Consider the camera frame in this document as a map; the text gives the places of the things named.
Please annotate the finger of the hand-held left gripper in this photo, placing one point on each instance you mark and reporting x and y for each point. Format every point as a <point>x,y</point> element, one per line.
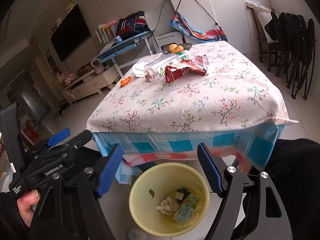
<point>58,136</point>
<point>77,141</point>

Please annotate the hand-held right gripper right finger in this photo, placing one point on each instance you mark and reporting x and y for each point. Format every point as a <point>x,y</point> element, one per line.
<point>210,170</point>

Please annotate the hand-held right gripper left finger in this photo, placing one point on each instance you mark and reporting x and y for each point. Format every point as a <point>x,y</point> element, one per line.
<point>110,170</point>

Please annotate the dark small packet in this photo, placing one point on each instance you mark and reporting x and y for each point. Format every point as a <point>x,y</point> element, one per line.
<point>182,195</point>

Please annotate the yellow plastic bucket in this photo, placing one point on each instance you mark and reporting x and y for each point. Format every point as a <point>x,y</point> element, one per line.
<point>140,197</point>

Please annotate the green white drink carton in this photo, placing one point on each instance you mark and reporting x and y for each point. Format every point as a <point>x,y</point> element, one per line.
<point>186,208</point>

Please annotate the white tissue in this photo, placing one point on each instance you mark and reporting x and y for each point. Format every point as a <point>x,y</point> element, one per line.
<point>167,205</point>

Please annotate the white plastic bag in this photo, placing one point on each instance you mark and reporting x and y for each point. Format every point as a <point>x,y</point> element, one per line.
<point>138,68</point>

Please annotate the red snack wrapper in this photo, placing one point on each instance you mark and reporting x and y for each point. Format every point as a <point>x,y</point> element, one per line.
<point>185,70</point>

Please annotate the clear plastic bottle green label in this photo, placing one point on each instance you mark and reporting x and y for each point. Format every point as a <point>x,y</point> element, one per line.
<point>160,67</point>

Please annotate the person's left hand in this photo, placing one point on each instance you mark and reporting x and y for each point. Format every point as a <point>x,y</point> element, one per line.
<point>27,205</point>

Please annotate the blue pink checkered table cover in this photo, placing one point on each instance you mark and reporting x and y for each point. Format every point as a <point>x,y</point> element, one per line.
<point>180,146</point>

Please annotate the cream television cabinet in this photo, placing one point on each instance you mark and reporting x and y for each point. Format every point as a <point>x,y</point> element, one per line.
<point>92,82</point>

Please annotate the white plastic item blue dot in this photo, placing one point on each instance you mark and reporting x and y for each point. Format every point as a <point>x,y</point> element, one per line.
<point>137,234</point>

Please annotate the floral white tablecloth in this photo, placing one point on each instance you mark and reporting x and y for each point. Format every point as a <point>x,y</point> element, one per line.
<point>190,97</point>

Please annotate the pale pink kettlebell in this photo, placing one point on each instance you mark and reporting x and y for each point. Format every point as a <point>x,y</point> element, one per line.
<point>98,68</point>

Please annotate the person's right leg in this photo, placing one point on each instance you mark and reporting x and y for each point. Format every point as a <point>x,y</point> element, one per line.
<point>297,180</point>

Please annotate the black flat television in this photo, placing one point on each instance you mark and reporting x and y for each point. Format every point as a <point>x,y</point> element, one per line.
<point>71,32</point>

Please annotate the blue white study desk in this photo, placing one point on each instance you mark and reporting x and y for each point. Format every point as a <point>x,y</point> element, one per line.
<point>125,45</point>

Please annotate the row of books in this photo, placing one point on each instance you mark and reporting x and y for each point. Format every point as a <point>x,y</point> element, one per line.
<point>105,33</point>

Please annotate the pink plush toy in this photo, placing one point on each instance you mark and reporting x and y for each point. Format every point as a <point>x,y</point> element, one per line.
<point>110,24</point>

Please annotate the yellow orange fruit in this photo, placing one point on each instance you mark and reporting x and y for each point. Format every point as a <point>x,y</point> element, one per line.
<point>172,47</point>
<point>180,49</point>

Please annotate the dark fruit bowl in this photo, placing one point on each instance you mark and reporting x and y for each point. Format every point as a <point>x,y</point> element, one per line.
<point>187,46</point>

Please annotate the dark blue red backpack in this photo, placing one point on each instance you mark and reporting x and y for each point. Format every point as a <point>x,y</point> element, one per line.
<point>131,25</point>

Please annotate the dark wooden chair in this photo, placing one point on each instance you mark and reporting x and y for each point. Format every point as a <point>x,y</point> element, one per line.
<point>265,52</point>

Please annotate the black folding chairs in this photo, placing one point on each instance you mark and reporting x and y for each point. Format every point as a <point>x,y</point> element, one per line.
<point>297,55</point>

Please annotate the white storage cabinet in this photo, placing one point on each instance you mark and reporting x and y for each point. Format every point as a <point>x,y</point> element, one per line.
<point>225,10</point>

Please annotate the white sack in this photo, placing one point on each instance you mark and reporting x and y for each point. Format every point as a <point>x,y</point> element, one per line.
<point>261,17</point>

